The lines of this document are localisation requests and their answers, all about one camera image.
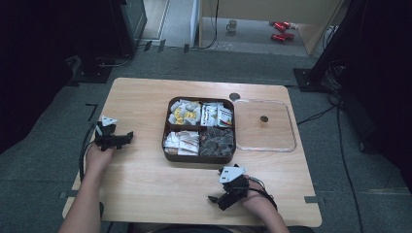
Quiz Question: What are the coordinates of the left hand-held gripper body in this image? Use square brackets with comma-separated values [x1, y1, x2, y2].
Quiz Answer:
[94, 115, 121, 152]

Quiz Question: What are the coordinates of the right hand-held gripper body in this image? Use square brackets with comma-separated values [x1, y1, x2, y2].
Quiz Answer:
[218, 164, 251, 208]

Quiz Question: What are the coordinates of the person's left hand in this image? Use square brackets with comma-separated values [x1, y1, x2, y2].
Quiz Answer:
[85, 143, 115, 178]

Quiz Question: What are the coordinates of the person's right hand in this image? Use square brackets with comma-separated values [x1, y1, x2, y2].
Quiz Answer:
[238, 175, 278, 218]

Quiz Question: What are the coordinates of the person's dark clothing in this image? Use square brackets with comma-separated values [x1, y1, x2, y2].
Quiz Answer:
[126, 221, 316, 233]

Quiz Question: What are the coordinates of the pile of dark grey packets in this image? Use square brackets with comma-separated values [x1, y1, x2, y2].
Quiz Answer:
[198, 126, 235, 158]

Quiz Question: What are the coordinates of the pile of white brown packets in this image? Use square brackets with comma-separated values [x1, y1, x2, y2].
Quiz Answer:
[163, 130, 200, 156]

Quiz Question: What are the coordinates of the pile of grey yellow packets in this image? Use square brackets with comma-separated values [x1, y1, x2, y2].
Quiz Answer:
[167, 99, 202, 126]

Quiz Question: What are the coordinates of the clear lid with wooden knob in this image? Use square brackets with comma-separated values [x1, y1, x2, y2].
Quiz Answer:
[232, 98, 297, 153]

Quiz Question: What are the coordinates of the brown four-compartment box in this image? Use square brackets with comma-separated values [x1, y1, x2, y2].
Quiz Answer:
[161, 95, 237, 164]

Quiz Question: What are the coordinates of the pile of white printed packets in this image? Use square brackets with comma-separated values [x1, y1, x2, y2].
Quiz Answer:
[200, 102, 234, 128]

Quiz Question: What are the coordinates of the dark cabinet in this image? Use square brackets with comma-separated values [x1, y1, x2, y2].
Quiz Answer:
[108, 0, 149, 56]

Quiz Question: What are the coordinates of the black stand base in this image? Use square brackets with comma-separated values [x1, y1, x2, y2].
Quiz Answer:
[292, 67, 329, 93]

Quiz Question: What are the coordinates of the red can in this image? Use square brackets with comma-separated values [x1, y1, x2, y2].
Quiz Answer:
[269, 20, 292, 33]

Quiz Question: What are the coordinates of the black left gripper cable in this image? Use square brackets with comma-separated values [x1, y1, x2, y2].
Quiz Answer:
[78, 123, 98, 183]

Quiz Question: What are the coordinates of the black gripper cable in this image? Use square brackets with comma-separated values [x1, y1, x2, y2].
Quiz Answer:
[247, 177, 279, 212]
[78, 123, 98, 183]

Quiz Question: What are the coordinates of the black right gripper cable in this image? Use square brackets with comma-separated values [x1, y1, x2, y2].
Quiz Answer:
[247, 177, 279, 212]

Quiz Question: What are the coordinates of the black floor cable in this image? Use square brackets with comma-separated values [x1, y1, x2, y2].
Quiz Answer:
[296, 91, 366, 233]

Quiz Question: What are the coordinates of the black hanging cable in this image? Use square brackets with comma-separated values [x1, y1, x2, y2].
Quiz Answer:
[197, 0, 221, 50]

